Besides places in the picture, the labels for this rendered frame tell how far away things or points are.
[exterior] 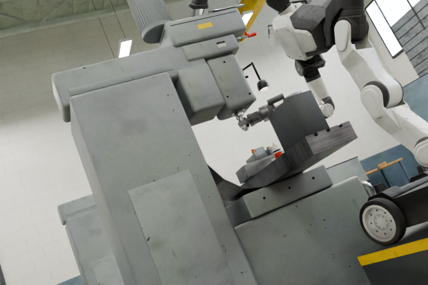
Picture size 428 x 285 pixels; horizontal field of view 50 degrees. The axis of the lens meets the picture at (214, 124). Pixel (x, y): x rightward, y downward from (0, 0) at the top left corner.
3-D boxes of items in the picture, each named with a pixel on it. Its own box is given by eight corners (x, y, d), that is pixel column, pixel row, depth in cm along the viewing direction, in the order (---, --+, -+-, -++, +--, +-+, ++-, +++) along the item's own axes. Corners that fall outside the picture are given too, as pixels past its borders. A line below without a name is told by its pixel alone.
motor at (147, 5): (172, 39, 277) (153, -5, 285) (179, 21, 259) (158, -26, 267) (141, 47, 270) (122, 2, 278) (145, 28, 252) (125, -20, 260)
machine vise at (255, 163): (293, 163, 263) (285, 146, 265) (304, 156, 249) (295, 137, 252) (240, 184, 250) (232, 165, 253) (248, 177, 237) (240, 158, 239)
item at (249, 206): (305, 198, 271) (296, 179, 274) (335, 184, 239) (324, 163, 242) (231, 229, 252) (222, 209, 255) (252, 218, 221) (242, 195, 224)
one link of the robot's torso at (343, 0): (370, -18, 218) (339, -14, 232) (353, -18, 210) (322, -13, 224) (370, 42, 223) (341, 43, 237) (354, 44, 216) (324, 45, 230)
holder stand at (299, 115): (306, 145, 212) (287, 107, 217) (330, 128, 193) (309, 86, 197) (285, 153, 207) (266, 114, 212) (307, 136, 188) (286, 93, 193)
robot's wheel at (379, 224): (415, 236, 189) (392, 191, 194) (409, 240, 186) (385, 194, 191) (379, 246, 205) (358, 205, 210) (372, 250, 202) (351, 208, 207)
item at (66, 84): (200, 86, 272) (188, 57, 277) (210, 68, 252) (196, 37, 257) (64, 125, 242) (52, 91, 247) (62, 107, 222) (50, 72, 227)
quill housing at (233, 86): (246, 114, 272) (224, 67, 280) (258, 100, 254) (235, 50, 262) (217, 123, 265) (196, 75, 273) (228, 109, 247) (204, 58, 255)
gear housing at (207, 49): (228, 67, 283) (222, 53, 286) (241, 47, 261) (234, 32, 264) (178, 81, 271) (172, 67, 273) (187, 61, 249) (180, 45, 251)
